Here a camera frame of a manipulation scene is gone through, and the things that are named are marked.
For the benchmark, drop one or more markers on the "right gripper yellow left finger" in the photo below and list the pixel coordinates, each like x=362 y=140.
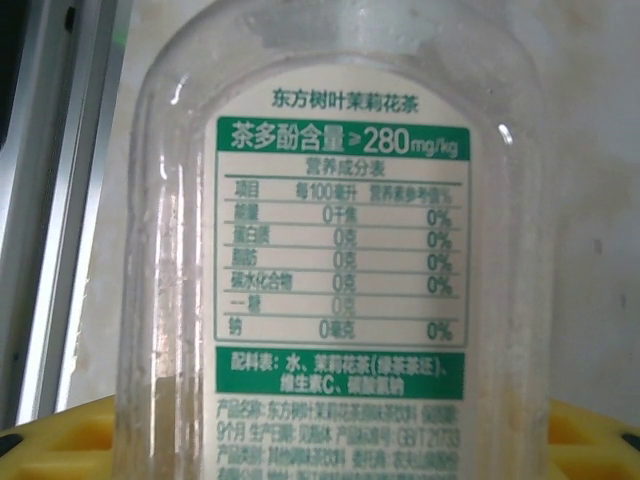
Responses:
x=55 y=445

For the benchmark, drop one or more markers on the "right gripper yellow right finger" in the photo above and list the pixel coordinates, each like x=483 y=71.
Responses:
x=595 y=445

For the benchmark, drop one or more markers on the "green white label tea bottle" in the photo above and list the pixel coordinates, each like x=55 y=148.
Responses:
x=340 y=250

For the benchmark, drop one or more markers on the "wide aluminium base rail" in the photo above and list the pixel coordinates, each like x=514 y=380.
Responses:
x=60 y=200

